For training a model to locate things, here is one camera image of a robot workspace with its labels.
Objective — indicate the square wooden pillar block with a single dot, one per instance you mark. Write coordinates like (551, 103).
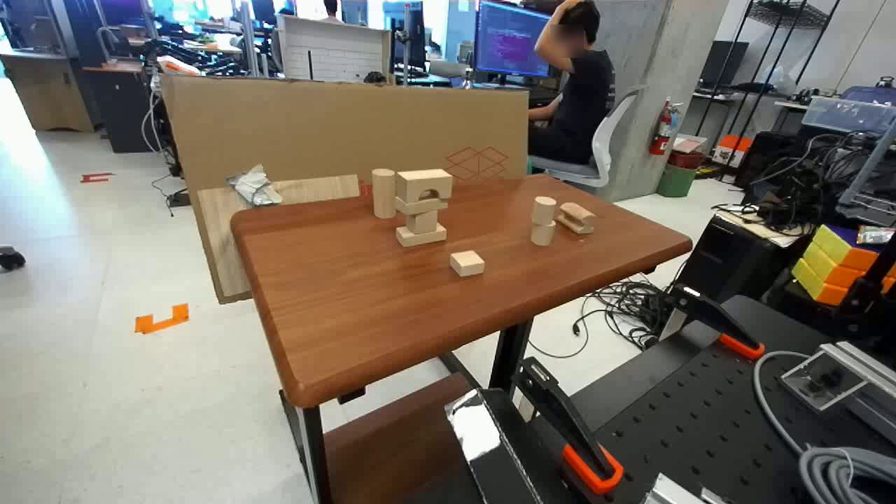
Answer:
(420, 221)

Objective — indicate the white partition panel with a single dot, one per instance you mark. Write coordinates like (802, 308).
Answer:
(334, 47)

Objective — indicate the red floor tape marker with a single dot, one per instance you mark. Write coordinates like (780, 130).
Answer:
(95, 176)

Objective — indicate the black computer case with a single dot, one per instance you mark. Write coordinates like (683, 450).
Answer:
(738, 259)

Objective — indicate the green bin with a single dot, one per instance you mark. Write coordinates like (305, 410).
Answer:
(673, 179)

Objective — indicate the brown cardboard box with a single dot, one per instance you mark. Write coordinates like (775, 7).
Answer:
(46, 93)

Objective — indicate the crumpled white cloth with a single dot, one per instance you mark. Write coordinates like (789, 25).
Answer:
(252, 184)

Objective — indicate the white office chair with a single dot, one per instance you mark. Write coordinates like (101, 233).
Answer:
(606, 140)

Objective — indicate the small square wooden block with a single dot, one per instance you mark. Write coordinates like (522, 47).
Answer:
(469, 263)

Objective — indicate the tall wooden cylinder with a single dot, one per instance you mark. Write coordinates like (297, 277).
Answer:
(385, 190)

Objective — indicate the red fire extinguisher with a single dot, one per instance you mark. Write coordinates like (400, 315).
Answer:
(663, 127)

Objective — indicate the short wooden cylinder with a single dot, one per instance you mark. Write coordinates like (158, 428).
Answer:
(544, 208)
(540, 233)

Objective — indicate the black orange bar clamp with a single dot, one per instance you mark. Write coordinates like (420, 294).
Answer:
(715, 322)
(570, 428)

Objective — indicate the blue plastic crate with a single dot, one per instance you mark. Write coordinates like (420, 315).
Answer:
(854, 112)

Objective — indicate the light wooden board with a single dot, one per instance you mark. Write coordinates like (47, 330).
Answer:
(218, 242)

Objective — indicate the metal socket box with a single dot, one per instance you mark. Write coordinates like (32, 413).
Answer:
(827, 379)

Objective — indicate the brown wooden table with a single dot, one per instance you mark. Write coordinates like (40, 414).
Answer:
(372, 308)

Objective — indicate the seated person black shirt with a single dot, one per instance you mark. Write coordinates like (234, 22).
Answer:
(582, 93)

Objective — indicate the orange floor tape marker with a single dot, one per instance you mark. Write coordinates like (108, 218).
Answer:
(159, 322)

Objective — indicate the black perforated base board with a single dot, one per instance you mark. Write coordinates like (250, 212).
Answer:
(700, 428)

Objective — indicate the computer monitor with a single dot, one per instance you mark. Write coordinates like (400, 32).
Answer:
(511, 43)

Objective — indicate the large cardboard panel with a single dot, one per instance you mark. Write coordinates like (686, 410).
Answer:
(316, 127)

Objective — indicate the flat wooden base block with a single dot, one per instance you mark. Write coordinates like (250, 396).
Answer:
(420, 236)

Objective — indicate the half-round wooden block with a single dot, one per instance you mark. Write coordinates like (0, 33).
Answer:
(578, 212)

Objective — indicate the yellow orange colour cube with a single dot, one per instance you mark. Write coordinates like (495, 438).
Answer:
(830, 266)

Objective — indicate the black metal shelf rack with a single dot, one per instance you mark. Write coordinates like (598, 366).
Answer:
(722, 64)

